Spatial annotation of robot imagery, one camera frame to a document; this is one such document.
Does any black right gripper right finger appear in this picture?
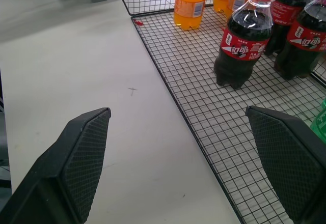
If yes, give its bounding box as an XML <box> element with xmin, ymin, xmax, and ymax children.
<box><xmin>245</xmin><ymin>105</ymin><xmax>326</xmax><ymax>224</ymax></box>

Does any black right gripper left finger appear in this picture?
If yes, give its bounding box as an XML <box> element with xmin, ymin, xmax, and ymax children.
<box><xmin>0</xmin><ymin>107</ymin><xmax>112</xmax><ymax>224</ymax></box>

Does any green soda bottle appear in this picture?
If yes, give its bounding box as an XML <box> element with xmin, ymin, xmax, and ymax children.
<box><xmin>309</xmin><ymin>97</ymin><xmax>326</xmax><ymax>144</ymax></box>

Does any cola bottle with red label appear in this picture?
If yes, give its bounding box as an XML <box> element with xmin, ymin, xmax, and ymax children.
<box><xmin>263</xmin><ymin>0</ymin><xmax>315</xmax><ymax>57</ymax></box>
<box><xmin>274</xmin><ymin>0</ymin><xmax>326</xmax><ymax>80</ymax></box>

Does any cola bottle with red cap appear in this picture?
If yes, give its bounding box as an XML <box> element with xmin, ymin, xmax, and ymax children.
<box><xmin>213</xmin><ymin>0</ymin><xmax>280</xmax><ymax>90</ymax></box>

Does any black wire mesh tray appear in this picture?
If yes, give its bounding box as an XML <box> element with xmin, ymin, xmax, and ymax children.
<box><xmin>116</xmin><ymin>0</ymin><xmax>326</xmax><ymax>224</ymax></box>

